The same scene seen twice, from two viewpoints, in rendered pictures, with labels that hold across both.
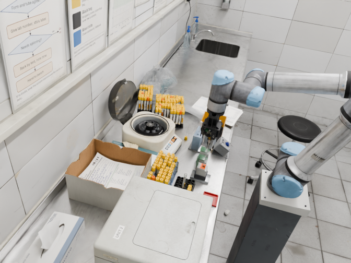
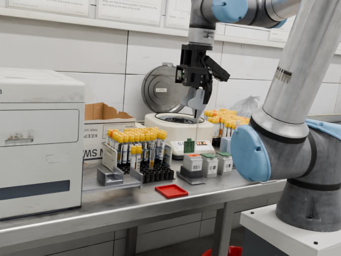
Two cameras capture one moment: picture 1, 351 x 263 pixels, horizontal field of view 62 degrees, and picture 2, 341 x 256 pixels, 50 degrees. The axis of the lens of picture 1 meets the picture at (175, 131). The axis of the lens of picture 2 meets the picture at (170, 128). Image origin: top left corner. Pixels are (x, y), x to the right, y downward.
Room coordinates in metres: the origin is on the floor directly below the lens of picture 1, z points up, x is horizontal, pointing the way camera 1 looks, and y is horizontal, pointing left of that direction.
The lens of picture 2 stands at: (0.22, -0.86, 1.27)
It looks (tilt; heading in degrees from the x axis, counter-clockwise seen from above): 13 degrees down; 45
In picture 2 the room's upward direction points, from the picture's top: 6 degrees clockwise
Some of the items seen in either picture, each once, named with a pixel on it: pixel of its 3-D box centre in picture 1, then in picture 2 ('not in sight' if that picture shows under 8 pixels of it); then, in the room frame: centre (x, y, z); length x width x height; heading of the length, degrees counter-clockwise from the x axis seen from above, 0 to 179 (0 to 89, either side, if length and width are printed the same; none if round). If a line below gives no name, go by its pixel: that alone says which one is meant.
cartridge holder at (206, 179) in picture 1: (200, 175); (191, 173); (1.03, -0.15, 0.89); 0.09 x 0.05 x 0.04; 77
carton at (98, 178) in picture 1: (111, 175); (86, 130); (0.89, 0.25, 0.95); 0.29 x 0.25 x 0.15; 79
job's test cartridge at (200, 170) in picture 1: (201, 170); (192, 164); (1.03, -0.15, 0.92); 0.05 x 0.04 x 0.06; 77
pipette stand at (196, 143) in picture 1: (198, 139); (234, 151); (1.27, -0.13, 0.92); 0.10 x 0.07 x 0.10; 164
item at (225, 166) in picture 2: (203, 154); (223, 163); (1.17, -0.16, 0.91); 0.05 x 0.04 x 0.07; 79
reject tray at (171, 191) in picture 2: (210, 199); (171, 191); (0.90, -0.19, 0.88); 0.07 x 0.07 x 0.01; 79
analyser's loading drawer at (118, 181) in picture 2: not in sight; (101, 180); (0.72, -0.12, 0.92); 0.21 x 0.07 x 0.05; 169
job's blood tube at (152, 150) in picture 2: (184, 182); (151, 159); (0.93, -0.07, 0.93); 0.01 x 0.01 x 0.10
